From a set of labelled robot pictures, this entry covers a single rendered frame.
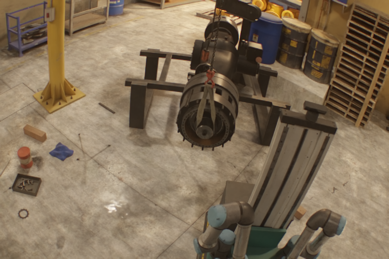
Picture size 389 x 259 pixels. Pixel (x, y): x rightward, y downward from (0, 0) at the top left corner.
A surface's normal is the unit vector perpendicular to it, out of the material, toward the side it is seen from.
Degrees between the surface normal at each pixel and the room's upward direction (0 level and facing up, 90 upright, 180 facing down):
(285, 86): 90
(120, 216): 0
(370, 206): 0
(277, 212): 90
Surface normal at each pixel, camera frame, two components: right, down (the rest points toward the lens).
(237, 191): 0.12, -0.79
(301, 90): -0.58, 0.44
